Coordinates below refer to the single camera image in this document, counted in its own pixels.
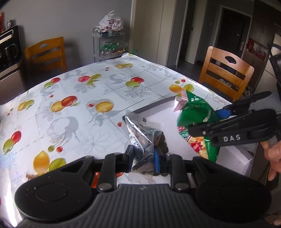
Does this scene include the person's right hand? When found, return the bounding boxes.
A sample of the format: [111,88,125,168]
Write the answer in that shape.
[260,141,281,181]

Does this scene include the white cardboard box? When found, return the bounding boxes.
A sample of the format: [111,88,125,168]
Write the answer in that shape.
[134,97,257,176]

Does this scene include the wooden chair right side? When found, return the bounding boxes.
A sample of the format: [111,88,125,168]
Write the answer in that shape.
[199,46,254,101]

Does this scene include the white plastic bag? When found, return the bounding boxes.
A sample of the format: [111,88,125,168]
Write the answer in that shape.
[99,11,123,32]

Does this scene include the grey cabinet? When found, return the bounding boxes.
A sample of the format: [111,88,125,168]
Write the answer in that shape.
[0,69,26,105]

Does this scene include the black coffee machine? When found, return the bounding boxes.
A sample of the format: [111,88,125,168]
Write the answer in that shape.
[0,25,22,72]

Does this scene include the wooden chair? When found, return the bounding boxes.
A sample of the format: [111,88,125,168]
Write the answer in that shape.
[24,37,67,76]
[199,46,254,101]

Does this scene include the green candies on shelf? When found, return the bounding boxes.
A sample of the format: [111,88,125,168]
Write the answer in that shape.
[100,41,119,54]

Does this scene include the fruit pattern tablecloth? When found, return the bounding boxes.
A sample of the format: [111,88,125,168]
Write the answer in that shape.
[1,53,229,226]

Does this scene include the clear dark snack packet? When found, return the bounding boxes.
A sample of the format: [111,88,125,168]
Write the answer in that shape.
[123,110,169,176]

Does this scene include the green chips bag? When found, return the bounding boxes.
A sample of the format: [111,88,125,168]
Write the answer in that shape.
[174,90,220,162]

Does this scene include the wooden chair far side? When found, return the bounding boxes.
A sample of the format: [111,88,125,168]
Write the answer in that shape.
[24,37,67,76]

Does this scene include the metal shelf cart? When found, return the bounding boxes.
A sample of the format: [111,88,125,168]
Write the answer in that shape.
[93,27,128,62]

